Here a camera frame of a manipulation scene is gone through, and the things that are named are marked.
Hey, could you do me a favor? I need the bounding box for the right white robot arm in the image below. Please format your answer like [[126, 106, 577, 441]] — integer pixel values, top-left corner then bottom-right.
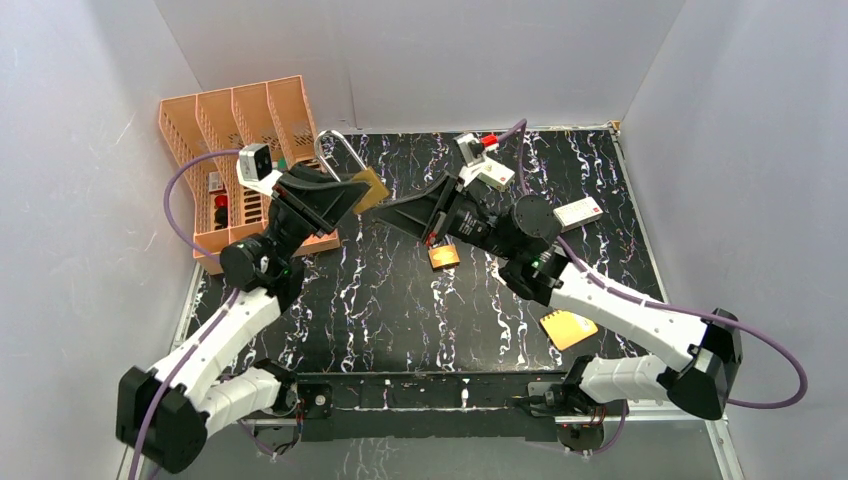
[[374, 174, 741, 420]]

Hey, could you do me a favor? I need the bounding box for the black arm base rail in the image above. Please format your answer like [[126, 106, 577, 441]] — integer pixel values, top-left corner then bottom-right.
[[132, 370, 730, 458]]

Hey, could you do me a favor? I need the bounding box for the brass padlock centre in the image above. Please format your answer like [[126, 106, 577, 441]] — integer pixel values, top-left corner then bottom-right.
[[427, 244, 460, 271]]

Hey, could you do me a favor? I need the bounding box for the white red small box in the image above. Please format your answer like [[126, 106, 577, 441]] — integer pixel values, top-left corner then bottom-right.
[[553, 196, 604, 232]]

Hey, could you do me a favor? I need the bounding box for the orange plastic file organizer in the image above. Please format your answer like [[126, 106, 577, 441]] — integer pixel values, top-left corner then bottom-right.
[[159, 76, 320, 275]]

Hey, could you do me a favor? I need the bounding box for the brass padlock long shackle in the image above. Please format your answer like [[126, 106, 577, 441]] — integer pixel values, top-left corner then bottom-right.
[[314, 130, 390, 215]]

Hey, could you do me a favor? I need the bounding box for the red black item in organizer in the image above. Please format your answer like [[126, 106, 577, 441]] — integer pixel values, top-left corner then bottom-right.
[[213, 194, 229, 230]]

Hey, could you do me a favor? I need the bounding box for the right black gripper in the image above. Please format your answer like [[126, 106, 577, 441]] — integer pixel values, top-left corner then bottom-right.
[[369, 170, 518, 261]]

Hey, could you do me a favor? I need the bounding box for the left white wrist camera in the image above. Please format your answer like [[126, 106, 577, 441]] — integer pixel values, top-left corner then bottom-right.
[[236, 143, 282, 197]]

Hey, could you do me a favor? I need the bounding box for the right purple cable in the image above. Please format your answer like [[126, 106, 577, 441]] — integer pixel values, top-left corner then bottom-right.
[[496, 119, 810, 411]]

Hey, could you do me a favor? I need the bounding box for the silver key bunch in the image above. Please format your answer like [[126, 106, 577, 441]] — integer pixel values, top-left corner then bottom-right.
[[488, 262, 507, 286]]

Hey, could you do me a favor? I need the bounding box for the white green small box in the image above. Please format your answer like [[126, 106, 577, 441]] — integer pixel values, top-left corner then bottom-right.
[[477, 161, 515, 191]]

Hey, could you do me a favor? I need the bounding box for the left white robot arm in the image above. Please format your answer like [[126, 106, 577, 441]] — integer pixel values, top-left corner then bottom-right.
[[116, 167, 371, 479]]

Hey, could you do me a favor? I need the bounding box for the orange spiral notebook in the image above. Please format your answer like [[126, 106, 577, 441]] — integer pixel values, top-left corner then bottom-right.
[[540, 310, 599, 351]]

